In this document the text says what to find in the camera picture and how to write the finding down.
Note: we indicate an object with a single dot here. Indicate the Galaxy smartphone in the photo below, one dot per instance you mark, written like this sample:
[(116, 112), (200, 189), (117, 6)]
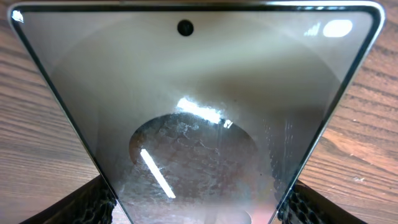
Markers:
[(198, 111)]

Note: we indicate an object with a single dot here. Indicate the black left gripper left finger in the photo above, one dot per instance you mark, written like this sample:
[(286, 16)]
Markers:
[(93, 203)]

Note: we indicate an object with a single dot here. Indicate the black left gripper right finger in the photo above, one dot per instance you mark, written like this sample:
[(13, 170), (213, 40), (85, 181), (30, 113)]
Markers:
[(304, 205)]

